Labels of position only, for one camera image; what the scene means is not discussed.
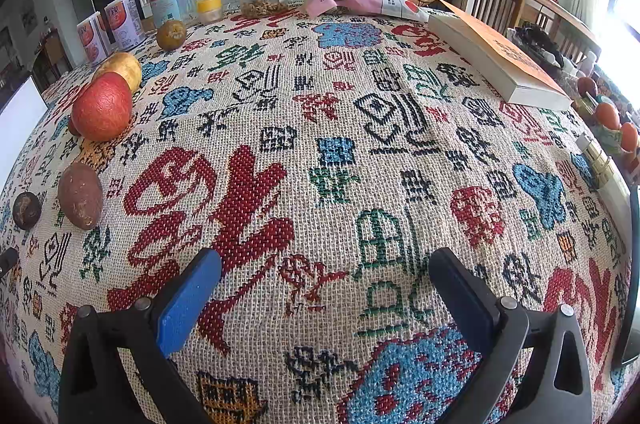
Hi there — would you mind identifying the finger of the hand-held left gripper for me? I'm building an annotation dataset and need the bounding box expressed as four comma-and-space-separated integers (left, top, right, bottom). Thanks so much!
0, 248, 20, 277

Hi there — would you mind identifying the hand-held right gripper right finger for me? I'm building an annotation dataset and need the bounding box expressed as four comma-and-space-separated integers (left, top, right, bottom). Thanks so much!
428, 246, 593, 424

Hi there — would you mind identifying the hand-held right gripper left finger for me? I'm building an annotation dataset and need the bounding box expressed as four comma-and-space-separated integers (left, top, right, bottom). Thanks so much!
59, 248, 223, 424

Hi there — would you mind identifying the white cardboard box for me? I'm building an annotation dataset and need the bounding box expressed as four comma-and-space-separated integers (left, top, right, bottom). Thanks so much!
0, 74, 49, 192

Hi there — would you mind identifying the red apple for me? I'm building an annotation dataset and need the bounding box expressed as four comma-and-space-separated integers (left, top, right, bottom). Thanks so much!
71, 72, 134, 142

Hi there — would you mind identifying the wrinkled yellow apple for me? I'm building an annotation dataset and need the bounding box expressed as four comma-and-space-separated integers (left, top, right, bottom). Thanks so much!
93, 52, 143, 93

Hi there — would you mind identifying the green-brown kiwi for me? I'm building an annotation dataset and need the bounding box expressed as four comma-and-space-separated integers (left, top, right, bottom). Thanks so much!
156, 20, 188, 51

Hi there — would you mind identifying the black smartphone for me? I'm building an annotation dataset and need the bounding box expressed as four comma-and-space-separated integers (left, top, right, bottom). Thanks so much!
612, 184, 640, 367

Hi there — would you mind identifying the printed woven tablecloth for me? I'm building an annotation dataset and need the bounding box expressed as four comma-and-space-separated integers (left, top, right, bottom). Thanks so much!
0, 1, 640, 424

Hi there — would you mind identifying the small white carton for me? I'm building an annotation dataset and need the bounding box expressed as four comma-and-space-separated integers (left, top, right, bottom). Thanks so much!
575, 135, 633, 225

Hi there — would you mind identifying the fruit basket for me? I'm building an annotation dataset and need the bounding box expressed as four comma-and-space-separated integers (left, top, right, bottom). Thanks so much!
575, 74, 640, 165

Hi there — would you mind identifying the orange in basket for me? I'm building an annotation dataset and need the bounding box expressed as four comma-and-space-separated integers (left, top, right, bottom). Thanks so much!
619, 122, 640, 152
595, 102, 621, 129

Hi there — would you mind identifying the purple and orange can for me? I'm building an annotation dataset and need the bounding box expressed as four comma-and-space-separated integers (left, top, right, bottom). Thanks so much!
104, 0, 146, 51
76, 11, 113, 66

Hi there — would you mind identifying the orange cover book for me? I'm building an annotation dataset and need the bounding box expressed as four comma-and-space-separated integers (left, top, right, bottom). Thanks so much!
427, 0, 574, 112

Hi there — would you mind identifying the black desk organizer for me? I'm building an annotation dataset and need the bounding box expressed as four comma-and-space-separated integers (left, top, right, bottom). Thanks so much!
507, 24, 566, 70

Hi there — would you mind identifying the small yellow-lid jar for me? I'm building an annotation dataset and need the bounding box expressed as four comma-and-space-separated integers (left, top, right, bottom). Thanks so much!
196, 0, 223, 24

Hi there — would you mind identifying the pile of walnuts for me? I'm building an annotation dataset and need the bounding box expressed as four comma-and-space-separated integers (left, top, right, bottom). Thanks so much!
240, 0, 292, 19

